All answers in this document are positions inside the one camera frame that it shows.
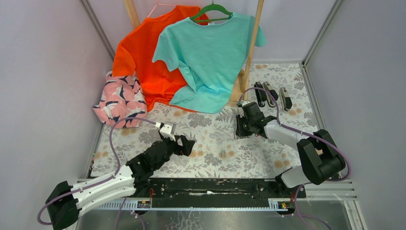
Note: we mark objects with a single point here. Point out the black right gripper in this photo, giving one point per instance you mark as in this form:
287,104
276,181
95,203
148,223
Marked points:
240,132

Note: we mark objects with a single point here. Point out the wooden rack base tray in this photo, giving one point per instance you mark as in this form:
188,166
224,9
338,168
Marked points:
238,92

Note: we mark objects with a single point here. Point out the wooden rack left post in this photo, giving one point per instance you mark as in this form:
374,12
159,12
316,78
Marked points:
132,13

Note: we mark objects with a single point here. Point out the pink bird-pattern cloth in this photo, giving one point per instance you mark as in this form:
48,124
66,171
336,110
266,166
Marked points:
121,97

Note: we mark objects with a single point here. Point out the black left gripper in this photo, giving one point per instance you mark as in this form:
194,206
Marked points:
187,146

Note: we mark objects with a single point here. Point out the orange t-shirt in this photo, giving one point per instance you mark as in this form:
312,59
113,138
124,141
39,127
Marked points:
135,52

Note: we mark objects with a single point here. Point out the wooden rack right post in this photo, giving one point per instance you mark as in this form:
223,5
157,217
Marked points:
254,35

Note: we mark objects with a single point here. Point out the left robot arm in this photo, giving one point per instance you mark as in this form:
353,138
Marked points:
67,202

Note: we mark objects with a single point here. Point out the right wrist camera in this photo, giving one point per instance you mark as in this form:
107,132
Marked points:
240,105

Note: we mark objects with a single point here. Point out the beige and black stapler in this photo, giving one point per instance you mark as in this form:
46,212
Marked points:
272,97

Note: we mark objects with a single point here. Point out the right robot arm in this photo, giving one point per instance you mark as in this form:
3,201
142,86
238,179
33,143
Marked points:
318,154

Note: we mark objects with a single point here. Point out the pink clothes hanger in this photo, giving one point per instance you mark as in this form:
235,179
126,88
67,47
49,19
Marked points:
157,4

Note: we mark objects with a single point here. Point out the wooden rack post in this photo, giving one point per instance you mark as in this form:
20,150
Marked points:
132,13
254,35

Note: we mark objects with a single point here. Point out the teal t-shirt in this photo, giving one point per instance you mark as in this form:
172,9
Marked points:
209,58

